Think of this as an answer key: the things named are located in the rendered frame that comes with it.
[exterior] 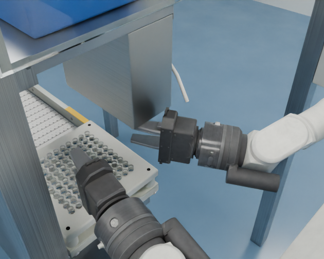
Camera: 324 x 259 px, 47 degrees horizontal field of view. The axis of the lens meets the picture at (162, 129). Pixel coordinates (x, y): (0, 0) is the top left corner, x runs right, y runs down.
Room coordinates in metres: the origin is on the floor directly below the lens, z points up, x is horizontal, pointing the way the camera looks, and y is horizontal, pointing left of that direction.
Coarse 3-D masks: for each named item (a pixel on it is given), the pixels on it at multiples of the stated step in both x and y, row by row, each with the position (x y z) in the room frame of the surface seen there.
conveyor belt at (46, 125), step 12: (24, 96) 0.94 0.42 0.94; (24, 108) 0.88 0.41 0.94; (36, 108) 0.88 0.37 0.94; (48, 108) 0.88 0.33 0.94; (36, 120) 0.82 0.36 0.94; (48, 120) 0.82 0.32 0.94; (60, 120) 0.82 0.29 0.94; (36, 132) 0.77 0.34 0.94; (48, 132) 0.77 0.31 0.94; (60, 132) 0.77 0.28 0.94; (36, 144) 0.72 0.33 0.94
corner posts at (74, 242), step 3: (153, 180) 0.56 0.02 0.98; (147, 183) 0.56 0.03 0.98; (150, 183) 0.56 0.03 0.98; (153, 183) 0.56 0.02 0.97; (147, 186) 0.56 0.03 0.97; (150, 186) 0.56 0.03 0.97; (72, 240) 0.41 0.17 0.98; (75, 240) 0.41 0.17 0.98; (78, 240) 0.42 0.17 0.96; (66, 243) 0.41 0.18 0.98; (69, 243) 0.40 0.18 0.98; (72, 243) 0.40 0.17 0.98; (75, 243) 0.41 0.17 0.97; (66, 246) 0.41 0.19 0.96; (69, 246) 0.40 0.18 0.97; (72, 246) 0.40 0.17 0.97
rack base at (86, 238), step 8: (136, 192) 0.54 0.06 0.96; (144, 192) 0.54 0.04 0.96; (152, 192) 0.56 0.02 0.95; (144, 200) 0.54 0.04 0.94; (88, 232) 0.44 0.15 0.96; (80, 240) 0.42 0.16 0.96; (88, 240) 0.43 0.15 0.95; (72, 248) 0.40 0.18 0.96; (80, 248) 0.41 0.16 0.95; (72, 256) 0.40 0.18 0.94
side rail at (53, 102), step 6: (30, 90) 0.96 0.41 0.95; (36, 90) 0.93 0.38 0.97; (42, 90) 0.92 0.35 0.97; (42, 96) 0.91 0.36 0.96; (48, 96) 0.89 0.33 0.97; (54, 96) 0.89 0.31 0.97; (48, 102) 0.89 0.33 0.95; (54, 102) 0.86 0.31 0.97; (60, 102) 0.86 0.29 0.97; (54, 108) 0.87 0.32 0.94; (60, 108) 0.84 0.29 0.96; (66, 114) 0.83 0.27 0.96; (72, 120) 0.81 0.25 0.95; (78, 120) 0.78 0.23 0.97; (78, 126) 0.79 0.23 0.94
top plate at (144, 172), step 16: (80, 128) 0.70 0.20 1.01; (96, 128) 0.70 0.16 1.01; (48, 144) 0.65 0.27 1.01; (64, 144) 0.65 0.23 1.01; (96, 144) 0.65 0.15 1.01; (112, 144) 0.65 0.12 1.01; (48, 160) 0.59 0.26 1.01; (112, 160) 0.60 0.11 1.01; (128, 160) 0.60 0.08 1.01; (144, 160) 0.60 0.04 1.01; (64, 176) 0.55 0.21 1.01; (128, 176) 0.55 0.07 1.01; (144, 176) 0.55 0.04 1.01; (128, 192) 0.51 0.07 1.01; (64, 224) 0.43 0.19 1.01; (80, 224) 0.43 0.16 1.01
